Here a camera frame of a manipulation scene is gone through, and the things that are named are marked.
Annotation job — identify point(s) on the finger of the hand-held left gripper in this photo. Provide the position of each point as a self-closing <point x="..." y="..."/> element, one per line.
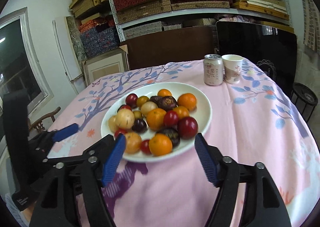
<point x="65" y="132"/>
<point x="100" y="144"/>

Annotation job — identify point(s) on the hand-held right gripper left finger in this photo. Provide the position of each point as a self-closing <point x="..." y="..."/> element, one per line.
<point x="113" y="162"/>

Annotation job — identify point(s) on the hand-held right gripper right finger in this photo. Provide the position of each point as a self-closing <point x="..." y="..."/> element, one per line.
<point x="206" y="162"/>

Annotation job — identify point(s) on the small orange mandarin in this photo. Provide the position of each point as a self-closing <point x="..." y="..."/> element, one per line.
<point x="132" y="143"/>
<point x="181" y="112"/>

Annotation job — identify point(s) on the large pale yellow speckled fruit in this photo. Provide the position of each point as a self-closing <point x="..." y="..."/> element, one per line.
<point x="124" y="119"/>

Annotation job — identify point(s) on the dark red plum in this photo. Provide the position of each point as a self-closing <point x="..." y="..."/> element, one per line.
<point x="187" y="127"/>
<point x="131" y="100"/>

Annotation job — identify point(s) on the small dark purple plum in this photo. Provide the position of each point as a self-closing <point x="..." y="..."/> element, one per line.
<point x="139" y="125"/>

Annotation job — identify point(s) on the dark brown water chestnut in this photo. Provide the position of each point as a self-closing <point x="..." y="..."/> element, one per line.
<point x="172" y="134"/>
<point x="154" y="99"/>

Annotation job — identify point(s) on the small yellow round fruit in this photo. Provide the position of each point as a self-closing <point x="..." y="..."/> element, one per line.
<point x="138" y="115"/>

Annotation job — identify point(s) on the white oval plate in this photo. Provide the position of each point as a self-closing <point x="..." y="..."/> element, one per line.
<point x="202" y="112"/>

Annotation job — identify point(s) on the yellow-green small citrus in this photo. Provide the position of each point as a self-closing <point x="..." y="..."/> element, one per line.
<point x="142" y="101"/>

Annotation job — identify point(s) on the dark purple tomato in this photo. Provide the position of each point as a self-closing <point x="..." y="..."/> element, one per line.
<point x="167" y="103"/>

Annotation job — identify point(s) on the person's left forearm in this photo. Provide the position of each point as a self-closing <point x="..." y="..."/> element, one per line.
<point x="12" y="212"/>

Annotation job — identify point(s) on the brown wooden chair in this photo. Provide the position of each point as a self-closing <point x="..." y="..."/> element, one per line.
<point x="50" y="114"/>

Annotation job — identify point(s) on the pale orange mandarin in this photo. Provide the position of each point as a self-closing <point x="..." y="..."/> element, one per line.
<point x="160" y="145"/>

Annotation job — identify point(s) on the pink deer printed tablecloth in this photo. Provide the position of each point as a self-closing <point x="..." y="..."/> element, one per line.
<point x="250" y="129"/>

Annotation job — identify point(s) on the white framed window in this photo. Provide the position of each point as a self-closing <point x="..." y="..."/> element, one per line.
<point x="15" y="62"/>

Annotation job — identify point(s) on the beige framed picture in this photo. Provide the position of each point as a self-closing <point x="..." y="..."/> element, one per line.
<point x="105" y="67"/>

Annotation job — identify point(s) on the small orange kumquat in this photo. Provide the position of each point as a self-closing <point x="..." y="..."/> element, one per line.
<point x="165" y="92"/>

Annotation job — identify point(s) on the white leaning panel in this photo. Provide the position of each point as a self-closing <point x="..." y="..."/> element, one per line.
<point x="63" y="47"/>

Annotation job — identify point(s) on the pale pink drink can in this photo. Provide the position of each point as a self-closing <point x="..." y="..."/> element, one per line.
<point x="213" y="70"/>

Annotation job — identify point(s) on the grey mottled board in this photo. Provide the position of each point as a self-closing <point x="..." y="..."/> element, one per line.
<point x="76" y="39"/>

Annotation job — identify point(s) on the white paper cup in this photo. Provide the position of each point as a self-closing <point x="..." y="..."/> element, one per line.
<point x="232" y="69"/>

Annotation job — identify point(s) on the stack of blue patterned boxes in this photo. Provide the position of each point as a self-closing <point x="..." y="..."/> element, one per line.
<point x="100" y="39"/>

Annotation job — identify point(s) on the black round stool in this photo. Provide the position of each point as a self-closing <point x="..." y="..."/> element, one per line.
<point x="303" y="94"/>

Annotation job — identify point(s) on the dark brown wooden board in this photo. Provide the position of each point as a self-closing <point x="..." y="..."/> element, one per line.
<point x="170" y="47"/>

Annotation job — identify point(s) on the grey patterned flat boxes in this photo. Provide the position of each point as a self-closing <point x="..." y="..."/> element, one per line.
<point x="142" y="30"/>

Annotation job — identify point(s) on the black glossy panel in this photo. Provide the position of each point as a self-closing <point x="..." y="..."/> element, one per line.
<point x="250" y="42"/>

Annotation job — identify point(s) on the stack of yellow woven boxes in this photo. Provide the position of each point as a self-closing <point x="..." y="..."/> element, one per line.
<point x="85" y="2"/>

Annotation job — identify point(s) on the pink folded cloth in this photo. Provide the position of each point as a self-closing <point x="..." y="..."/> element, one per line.
<point x="235" y="18"/>

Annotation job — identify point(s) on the white metal shelving rack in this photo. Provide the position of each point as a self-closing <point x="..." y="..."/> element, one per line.
<point x="200" y="14"/>

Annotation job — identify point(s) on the pile of yellow flat cases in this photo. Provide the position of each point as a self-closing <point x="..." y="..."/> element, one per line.
<point x="260" y="8"/>

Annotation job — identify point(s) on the hanging beige tiled mats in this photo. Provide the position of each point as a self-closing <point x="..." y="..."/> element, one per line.
<point x="310" y="17"/>

